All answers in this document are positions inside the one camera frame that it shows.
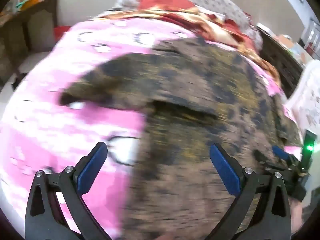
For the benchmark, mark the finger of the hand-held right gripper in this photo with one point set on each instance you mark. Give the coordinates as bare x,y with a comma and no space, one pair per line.
260,157
282,153

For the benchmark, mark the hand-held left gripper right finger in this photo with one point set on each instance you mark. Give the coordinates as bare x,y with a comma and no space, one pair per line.
225,171

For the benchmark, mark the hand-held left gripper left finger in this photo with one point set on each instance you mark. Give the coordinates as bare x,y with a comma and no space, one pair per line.
92,166

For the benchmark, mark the brown patterned garment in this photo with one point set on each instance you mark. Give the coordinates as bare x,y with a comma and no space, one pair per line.
187,130

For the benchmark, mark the person's right hand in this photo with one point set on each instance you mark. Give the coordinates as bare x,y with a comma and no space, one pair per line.
296,212

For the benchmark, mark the pink penguin print blanket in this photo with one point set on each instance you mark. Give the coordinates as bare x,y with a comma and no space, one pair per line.
62,130

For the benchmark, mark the white printed headboard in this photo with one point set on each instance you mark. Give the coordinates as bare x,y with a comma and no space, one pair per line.
310,97

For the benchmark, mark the red box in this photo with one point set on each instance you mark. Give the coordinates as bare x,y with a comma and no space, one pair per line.
60,31

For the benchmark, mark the dark wooden cabinet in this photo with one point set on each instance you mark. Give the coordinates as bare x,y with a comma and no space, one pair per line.
15,37

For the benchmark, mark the red and yellow floral quilt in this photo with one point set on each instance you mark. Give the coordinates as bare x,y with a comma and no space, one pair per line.
162,2

